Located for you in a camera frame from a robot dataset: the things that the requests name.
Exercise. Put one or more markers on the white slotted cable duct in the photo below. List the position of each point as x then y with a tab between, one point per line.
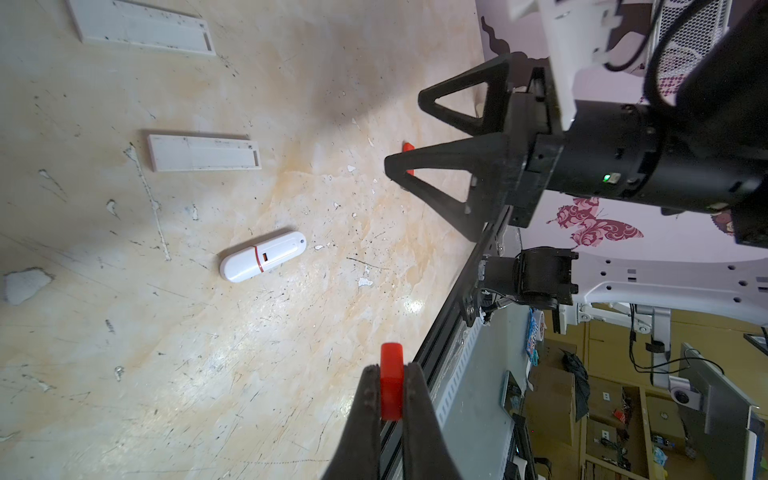
454	366

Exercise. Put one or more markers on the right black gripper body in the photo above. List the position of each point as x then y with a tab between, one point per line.
611	150

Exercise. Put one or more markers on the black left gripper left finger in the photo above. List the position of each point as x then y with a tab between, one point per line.
358	453

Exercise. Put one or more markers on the white usb drive rounded body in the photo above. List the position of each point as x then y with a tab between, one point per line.
262	257

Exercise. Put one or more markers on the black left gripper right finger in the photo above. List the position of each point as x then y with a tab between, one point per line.
425	454

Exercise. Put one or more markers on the red usb cap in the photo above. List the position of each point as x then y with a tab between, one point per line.
391	381

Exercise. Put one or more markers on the white usb drive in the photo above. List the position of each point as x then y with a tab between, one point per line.
170	154
133	24

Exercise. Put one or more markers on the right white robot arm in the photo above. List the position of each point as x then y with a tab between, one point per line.
704	152

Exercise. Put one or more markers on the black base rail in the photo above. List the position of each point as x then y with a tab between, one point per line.
444	353

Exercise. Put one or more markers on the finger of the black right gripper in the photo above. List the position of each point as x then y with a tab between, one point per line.
474	101
465	181

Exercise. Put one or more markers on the red usb drive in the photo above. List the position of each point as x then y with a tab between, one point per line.
406	148

